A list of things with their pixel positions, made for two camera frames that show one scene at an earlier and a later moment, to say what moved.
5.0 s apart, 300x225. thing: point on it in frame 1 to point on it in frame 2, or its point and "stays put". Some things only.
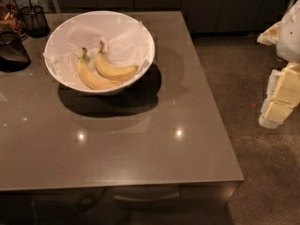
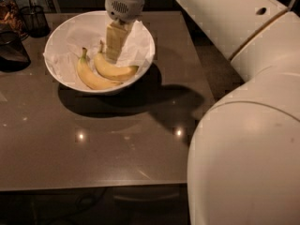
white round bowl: x=126 y=39 stays put
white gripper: x=290 y=37 to x=124 y=7
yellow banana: x=119 y=72 stays put
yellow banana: x=90 y=78 stays put
